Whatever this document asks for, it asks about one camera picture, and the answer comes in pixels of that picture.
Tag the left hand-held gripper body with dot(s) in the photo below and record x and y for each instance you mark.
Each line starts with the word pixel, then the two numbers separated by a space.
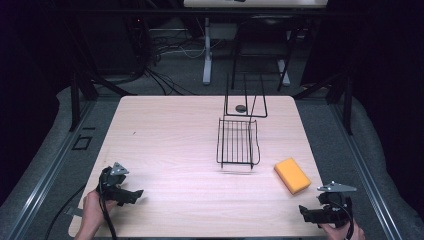
pixel 111 186

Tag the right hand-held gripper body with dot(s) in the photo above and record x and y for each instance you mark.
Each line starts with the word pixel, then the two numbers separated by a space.
pixel 335 208

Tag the person's right hand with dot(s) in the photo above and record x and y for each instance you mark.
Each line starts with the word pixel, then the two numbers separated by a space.
pixel 336 232

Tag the person's left hand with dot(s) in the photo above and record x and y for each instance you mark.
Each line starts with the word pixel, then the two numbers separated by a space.
pixel 93 208

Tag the orange sponge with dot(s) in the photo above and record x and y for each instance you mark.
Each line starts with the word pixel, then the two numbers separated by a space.
pixel 292 175

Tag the black metal stand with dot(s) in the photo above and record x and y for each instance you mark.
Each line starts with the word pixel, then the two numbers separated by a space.
pixel 348 106
pixel 75 103

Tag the dark round disc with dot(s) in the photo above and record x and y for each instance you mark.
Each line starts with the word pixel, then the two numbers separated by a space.
pixel 240 108

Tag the white desk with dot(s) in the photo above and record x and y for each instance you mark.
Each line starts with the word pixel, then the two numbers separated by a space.
pixel 207 50

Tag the aluminium rail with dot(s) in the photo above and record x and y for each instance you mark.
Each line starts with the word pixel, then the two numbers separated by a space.
pixel 366 173
pixel 50 166

